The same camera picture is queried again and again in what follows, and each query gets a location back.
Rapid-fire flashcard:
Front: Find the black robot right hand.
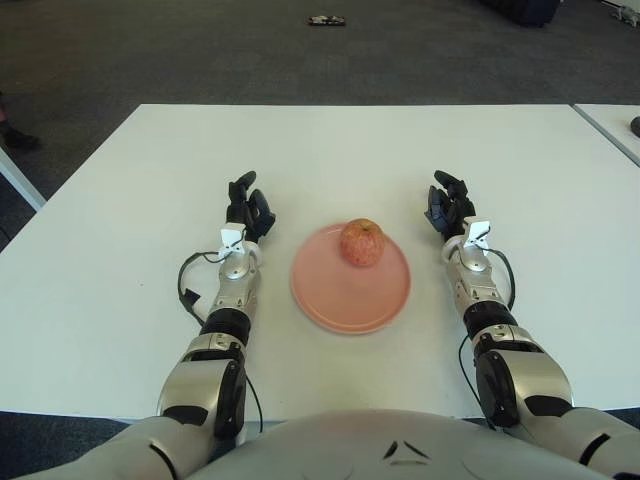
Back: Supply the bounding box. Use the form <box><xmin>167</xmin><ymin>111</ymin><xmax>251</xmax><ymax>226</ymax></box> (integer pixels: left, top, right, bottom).
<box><xmin>423</xmin><ymin>169</ymin><xmax>477</xmax><ymax>244</ymax></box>

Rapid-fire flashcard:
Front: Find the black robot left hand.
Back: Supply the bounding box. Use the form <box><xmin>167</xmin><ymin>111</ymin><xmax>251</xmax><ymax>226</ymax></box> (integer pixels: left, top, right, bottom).
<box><xmin>224</xmin><ymin>170</ymin><xmax>278</xmax><ymax>246</ymax></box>

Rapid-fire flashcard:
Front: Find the red apple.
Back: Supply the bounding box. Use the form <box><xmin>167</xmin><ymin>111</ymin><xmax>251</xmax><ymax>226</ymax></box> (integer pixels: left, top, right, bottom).
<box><xmin>340</xmin><ymin>217</ymin><xmax>386</xmax><ymax>267</ymax></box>

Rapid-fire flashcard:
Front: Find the pink round plate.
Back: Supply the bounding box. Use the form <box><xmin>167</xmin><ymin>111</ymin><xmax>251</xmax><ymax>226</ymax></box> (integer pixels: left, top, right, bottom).
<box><xmin>290</xmin><ymin>222</ymin><xmax>412</xmax><ymax>335</ymax></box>

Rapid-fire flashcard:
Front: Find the white side table with controllers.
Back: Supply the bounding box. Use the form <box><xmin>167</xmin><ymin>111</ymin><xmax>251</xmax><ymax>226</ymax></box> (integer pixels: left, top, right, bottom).
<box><xmin>573</xmin><ymin>103</ymin><xmax>640</xmax><ymax>169</ymax></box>

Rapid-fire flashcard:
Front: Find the dark bag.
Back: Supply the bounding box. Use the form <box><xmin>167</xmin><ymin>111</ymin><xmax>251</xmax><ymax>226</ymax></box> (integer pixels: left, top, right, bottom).
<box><xmin>477</xmin><ymin>0</ymin><xmax>559</xmax><ymax>27</ymax></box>

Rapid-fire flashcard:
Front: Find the grey robot torso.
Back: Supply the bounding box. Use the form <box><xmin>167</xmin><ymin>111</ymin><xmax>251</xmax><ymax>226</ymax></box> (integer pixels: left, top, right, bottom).
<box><xmin>192</xmin><ymin>408</ymin><xmax>616</xmax><ymax>480</ymax></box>

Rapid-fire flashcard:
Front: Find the small white floor object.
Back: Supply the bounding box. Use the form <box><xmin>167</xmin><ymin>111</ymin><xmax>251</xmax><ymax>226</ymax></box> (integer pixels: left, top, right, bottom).
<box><xmin>607</xmin><ymin>4</ymin><xmax>640</xmax><ymax>24</ymax></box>

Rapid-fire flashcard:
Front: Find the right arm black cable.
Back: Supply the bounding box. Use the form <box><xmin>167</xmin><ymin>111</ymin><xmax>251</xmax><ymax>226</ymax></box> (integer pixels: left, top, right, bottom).
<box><xmin>458</xmin><ymin>248</ymin><xmax>516</xmax><ymax>406</ymax></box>

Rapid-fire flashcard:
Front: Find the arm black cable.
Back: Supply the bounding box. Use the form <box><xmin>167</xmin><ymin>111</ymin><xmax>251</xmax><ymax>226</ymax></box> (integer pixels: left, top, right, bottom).
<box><xmin>458</xmin><ymin>248</ymin><xmax>516</xmax><ymax>406</ymax></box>
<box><xmin>178</xmin><ymin>251</ymin><xmax>264</xmax><ymax>436</ymax></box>

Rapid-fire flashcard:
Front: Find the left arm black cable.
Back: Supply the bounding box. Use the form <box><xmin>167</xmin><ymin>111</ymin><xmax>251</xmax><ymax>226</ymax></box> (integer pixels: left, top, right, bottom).
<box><xmin>178</xmin><ymin>251</ymin><xmax>264</xmax><ymax>436</ymax></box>

